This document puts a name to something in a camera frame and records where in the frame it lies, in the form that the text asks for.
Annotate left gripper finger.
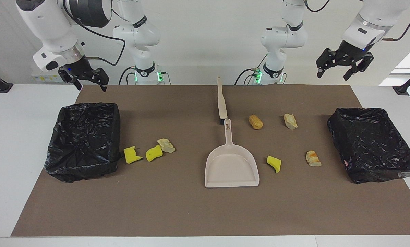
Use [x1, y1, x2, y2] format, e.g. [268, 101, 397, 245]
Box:
[343, 56, 374, 81]
[316, 48, 337, 79]

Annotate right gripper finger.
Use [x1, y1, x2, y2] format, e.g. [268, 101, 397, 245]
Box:
[67, 77, 83, 91]
[93, 68, 110, 92]

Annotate pale tan bread chunk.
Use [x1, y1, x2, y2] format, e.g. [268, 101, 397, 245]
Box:
[283, 113, 298, 130]

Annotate brown bread roll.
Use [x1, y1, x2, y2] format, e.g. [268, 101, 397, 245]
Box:
[249, 115, 264, 130]

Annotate orange striped croissant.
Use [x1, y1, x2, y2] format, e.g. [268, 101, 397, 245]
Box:
[305, 150, 322, 167]

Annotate beige brush black bristles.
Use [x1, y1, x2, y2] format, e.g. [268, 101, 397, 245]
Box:
[217, 77, 228, 125]

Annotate small yellow sponge wedge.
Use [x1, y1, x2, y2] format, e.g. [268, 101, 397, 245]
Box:
[267, 155, 282, 174]

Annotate beige plastic dustpan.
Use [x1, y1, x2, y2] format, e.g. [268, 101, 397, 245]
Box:
[205, 118, 260, 188]

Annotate black bag lined bin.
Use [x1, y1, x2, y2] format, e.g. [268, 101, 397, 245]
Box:
[44, 102, 121, 183]

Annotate black bag bin pink mark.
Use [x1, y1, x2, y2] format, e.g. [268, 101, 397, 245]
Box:
[327, 107, 410, 184]

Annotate pale crumpled trash piece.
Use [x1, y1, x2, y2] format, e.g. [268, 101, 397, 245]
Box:
[157, 138, 176, 154]

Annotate notched yellow sponge piece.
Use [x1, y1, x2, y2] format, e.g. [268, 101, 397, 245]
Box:
[123, 146, 143, 164]

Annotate yellow sponge piece dark speck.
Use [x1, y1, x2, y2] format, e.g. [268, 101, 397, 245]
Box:
[145, 144, 164, 162]

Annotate brown table mat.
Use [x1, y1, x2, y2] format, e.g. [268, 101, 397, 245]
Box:
[11, 85, 410, 237]

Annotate black right base cable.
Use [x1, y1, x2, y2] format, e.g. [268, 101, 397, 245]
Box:
[119, 66, 137, 85]

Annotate black base cable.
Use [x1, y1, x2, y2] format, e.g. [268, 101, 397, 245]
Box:
[119, 66, 137, 85]
[234, 68, 260, 85]

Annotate white wall box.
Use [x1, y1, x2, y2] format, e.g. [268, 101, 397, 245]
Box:
[31, 71, 63, 83]

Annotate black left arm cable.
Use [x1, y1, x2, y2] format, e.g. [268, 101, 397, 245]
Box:
[304, 0, 410, 42]

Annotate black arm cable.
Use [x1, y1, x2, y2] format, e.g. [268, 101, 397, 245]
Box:
[63, 0, 126, 67]
[304, 0, 410, 42]

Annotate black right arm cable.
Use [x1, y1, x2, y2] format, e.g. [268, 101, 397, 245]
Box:
[63, 0, 126, 67]

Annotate black left base cable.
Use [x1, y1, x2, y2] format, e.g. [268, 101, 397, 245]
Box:
[234, 68, 260, 85]

